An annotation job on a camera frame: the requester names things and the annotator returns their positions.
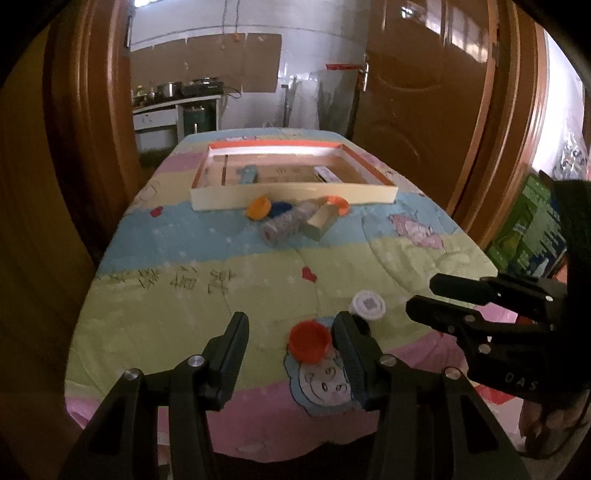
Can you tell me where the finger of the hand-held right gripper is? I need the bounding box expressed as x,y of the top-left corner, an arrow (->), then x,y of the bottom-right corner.
406,295 -> 555,357
429,273 -> 568,320

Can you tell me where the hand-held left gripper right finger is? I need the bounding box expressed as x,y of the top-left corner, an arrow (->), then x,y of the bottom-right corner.
331,311 -> 534,480

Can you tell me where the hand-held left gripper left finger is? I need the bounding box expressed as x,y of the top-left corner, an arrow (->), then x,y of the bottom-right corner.
58,311 -> 250,480

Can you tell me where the red cap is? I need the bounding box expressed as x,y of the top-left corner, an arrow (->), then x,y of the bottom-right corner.
287,320 -> 332,365

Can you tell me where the white cap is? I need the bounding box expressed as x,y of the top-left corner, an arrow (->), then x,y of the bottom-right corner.
349,289 -> 386,322

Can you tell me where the gold rectangular box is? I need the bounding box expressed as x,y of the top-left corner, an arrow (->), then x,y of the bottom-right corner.
302,205 -> 340,241

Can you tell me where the clear plastic bottle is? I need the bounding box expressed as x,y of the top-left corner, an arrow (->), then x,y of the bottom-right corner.
259,200 -> 324,247

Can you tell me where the orange translucent lid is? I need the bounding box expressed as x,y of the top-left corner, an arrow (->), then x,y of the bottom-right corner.
323,195 -> 352,217

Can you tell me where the shallow cardboard tray box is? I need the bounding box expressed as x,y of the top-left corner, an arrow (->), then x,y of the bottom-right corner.
190,141 -> 399,214

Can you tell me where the person's right hand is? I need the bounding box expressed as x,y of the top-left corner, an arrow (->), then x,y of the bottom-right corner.
519,397 -> 585,460

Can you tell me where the green printed carton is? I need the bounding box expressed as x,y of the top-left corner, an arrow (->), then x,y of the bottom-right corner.
485,173 -> 568,278

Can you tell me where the small orange cap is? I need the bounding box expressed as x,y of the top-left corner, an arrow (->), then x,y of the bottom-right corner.
246,196 -> 272,220

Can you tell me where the brown wooden door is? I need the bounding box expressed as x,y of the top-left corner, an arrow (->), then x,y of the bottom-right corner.
351,0 -> 499,217

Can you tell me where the green cylinder under counter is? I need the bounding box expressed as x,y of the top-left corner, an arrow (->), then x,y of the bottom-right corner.
184,104 -> 218,137

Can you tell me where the clear plastic sheet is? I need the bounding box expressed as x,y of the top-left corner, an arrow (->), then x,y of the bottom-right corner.
316,71 -> 358,134

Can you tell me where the white kitchen counter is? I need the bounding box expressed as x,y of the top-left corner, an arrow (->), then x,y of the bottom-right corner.
133,95 -> 222,151

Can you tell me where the black gas stove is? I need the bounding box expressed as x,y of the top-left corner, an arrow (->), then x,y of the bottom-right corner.
180,80 -> 225,97

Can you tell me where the brown wooden door frame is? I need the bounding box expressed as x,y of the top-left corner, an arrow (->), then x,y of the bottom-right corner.
41,0 -> 550,259

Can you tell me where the cardboard sheet on wall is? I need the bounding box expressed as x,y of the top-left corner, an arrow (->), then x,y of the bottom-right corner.
129,32 -> 282,95

